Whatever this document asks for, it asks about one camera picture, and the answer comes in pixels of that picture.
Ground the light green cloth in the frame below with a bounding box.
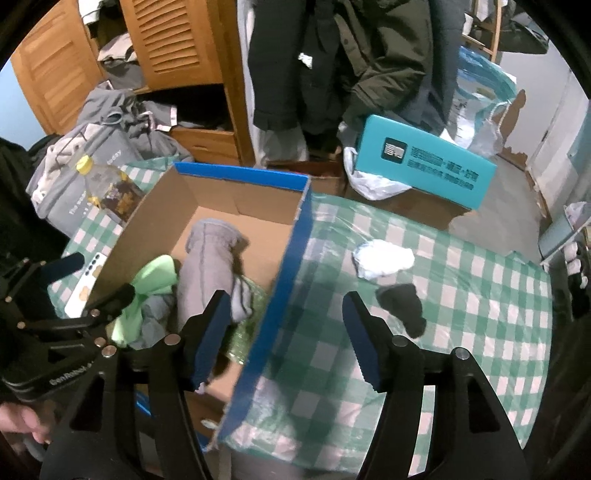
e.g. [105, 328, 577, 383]
[111, 256, 179, 348]

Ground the green checkered tablecloth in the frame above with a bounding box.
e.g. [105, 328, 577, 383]
[48, 157, 555, 464]

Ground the olive hanging jacket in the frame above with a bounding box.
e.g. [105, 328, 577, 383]
[332, 0, 459, 136]

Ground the pile of grey clothes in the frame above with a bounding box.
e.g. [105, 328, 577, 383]
[96, 34, 145, 89]

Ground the white hanging garment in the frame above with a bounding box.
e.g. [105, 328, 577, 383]
[254, 124, 311, 163]

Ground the dark grey garment pink tag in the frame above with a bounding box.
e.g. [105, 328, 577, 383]
[134, 99, 232, 140]

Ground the wooden chair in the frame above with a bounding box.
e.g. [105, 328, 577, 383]
[462, 0, 505, 62]

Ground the blue plastic bag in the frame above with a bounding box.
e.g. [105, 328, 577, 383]
[457, 46, 519, 139]

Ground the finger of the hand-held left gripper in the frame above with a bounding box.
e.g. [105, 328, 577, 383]
[9, 253, 86, 296]
[18, 284, 137, 352]

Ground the wooden louvred wardrobe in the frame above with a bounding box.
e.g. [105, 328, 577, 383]
[9, 0, 256, 168]

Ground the white plastic shopping bag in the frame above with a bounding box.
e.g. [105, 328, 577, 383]
[342, 145, 413, 200]

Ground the beige garment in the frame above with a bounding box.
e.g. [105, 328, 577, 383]
[31, 136, 88, 204]

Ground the green glittery scouring cloth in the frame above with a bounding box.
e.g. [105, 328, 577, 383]
[225, 274, 271, 366]

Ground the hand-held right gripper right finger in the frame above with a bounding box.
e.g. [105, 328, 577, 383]
[342, 291, 550, 480]

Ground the teal printed box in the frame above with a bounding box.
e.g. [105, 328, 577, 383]
[355, 114, 498, 211]

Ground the clear plastic bag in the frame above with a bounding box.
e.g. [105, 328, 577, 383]
[470, 99, 509, 158]

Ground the grey printed hoodie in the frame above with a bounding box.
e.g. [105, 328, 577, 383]
[25, 88, 182, 237]

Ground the white smartphone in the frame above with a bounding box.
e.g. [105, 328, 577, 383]
[65, 251, 114, 319]

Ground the grey knitted sock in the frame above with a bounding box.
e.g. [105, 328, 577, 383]
[178, 219, 259, 334]

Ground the black hanging jacket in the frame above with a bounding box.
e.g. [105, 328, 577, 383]
[249, 0, 352, 136]

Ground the black sock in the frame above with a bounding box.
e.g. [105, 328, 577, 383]
[376, 284, 428, 339]

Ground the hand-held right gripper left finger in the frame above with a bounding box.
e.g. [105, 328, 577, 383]
[39, 290, 232, 480]

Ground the grey-blue cloth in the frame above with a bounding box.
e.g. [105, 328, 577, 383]
[128, 295, 180, 350]

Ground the cardboard box with blue outside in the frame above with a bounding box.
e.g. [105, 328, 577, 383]
[88, 161, 313, 450]

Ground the amber plastic bottle yellow cap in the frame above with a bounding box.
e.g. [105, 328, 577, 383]
[76, 155, 147, 225]

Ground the person's left hand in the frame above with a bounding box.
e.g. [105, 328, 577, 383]
[0, 401, 51, 445]

